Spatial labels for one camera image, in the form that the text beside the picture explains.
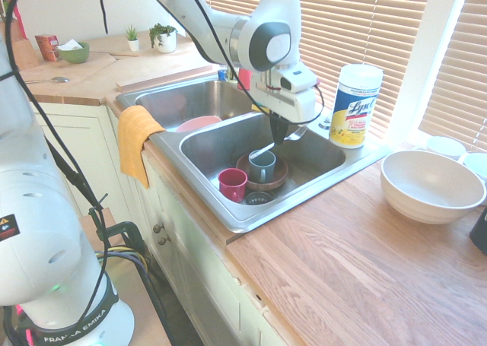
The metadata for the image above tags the narrow wooden window blind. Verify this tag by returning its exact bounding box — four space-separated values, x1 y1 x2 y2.
418 0 487 153

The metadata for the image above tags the trailing plant in white pot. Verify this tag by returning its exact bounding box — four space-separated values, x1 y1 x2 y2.
148 22 178 54

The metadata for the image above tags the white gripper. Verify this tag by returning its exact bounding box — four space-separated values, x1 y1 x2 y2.
250 76 318 146

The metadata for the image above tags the silver metal fork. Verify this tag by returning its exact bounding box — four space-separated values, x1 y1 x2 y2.
249 128 307 160

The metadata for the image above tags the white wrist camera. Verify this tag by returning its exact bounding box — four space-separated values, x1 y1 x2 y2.
272 65 319 95

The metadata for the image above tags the wide wooden window blind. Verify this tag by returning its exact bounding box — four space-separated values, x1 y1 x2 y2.
196 0 434 141

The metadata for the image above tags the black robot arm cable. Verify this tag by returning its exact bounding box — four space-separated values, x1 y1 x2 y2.
181 0 325 125

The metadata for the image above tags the large cream bowl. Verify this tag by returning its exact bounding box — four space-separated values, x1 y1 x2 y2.
380 150 487 225

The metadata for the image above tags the grey blue mug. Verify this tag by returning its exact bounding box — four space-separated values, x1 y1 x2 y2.
247 150 278 184

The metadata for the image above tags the black container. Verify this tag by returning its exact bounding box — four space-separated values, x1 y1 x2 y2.
469 205 487 256

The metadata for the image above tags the small spiky potted plant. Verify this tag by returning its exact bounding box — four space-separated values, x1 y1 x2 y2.
124 24 141 52

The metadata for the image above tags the stainless steel double sink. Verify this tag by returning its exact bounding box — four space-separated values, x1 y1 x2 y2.
114 74 393 233

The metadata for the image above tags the orange box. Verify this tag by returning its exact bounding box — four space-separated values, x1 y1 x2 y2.
34 33 60 62

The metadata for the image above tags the pink handled knife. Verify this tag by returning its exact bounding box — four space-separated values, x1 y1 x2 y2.
6 0 27 41

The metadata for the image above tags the pink plate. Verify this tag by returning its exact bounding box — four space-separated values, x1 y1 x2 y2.
175 115 222 134

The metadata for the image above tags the silver metal spoon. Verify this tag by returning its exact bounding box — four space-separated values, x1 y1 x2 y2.
22 75 71 86

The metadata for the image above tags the Lysol wipes canister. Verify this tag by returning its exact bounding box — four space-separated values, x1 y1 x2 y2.
328 63 384 150

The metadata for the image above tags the black sink drain strainer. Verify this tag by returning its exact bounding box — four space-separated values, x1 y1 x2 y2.
243 191 277 206

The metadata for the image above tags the orange dish towel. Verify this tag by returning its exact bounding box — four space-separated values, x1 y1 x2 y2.
116 105 167 190

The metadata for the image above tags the black stand rod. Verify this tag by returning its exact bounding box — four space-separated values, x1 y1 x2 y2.
43 138 106 212

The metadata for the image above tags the green bowl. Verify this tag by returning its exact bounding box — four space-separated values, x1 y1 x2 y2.
56 41 91 65

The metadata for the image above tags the red cup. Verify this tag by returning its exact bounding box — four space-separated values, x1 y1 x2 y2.
217 167 249 204

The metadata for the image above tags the coloured cable bundle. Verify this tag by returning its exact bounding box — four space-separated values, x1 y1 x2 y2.
93 245 170 346

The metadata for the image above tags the chrome faucet base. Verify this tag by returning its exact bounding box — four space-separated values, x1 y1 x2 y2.
317 108 333 131

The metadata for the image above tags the wooden knife block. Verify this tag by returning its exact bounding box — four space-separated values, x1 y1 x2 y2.
0 17 40 72

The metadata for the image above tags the brown wooden bowl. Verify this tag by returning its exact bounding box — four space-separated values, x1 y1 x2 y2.
235 152 289 192

